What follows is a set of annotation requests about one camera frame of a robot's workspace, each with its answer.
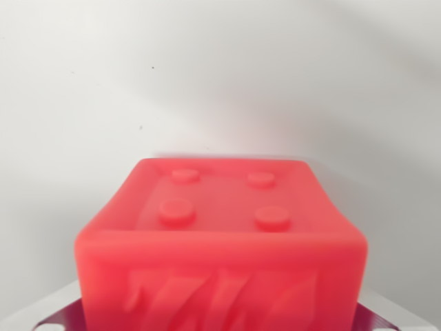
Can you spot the red soft toy cube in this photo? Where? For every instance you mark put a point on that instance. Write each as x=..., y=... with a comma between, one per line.
x=220, y=262

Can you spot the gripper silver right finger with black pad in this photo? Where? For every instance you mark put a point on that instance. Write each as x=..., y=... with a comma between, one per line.
x=373, y=315

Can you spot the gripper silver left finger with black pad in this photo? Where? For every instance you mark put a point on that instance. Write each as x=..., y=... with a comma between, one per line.
x=63, y=310

